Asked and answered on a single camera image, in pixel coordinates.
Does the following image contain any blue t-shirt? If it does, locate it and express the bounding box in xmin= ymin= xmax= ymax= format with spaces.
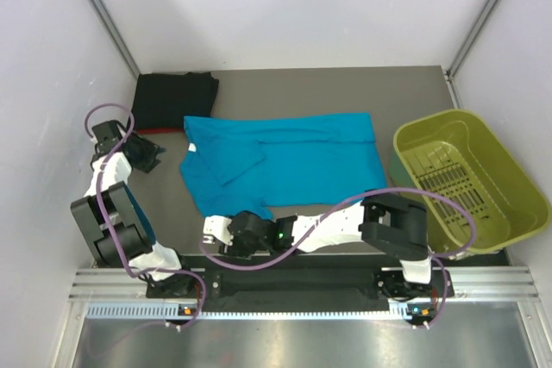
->
xmin=179 ymin=113 xmax=387 ymax=219

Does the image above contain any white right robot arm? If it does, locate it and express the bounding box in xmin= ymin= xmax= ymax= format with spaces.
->
xmin=203 ymin=193 xmax=435 ymax=296

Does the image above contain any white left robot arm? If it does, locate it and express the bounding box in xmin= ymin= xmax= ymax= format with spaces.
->
xmin=70 ymin=120 xmax=196 ymax=296

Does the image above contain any folded red t-shirt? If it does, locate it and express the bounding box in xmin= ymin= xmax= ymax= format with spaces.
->
xmin=135 ymin=128 xmax=184 ymax=135

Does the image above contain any folded black t-shirt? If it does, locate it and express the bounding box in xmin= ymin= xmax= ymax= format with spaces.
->
xmin=131 ymin=72 xmax=219 ymax=131

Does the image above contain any green plastic laundry basket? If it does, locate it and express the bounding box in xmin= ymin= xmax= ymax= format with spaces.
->
xmin=389 ymin=109 xmax=551 ymax=259

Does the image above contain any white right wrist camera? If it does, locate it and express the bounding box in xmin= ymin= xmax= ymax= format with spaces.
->
xmin=203 ymin=215 xmax=233 ymax=246

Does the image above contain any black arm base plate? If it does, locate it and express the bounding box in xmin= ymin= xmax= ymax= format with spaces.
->
xmin=147 ymin=254 xmax=454 ymax=313

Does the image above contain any left aluminium corner post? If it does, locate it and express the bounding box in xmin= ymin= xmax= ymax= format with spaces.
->
xmin=88 ymin=0 xmax=141 ymax=78

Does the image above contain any aluminium corner post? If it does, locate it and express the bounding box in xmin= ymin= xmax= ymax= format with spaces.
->
xmin=445 ymin=0 xmax=501 ymax=82
xmin=88 ymin=0 xmax=141 ymax=78

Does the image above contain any aluminium front frame rail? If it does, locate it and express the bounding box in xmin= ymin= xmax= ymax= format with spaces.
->
xmin=68 ymin=266 xmax=539 ymax=323

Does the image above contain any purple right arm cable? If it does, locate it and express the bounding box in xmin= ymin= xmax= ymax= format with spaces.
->
xmin=198 ymin=188 xmax=477 ymax=329

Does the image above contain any right aluminium corner post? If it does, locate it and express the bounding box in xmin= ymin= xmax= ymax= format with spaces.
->
xmin=445 ymin=0 xmax=501 ymax=82

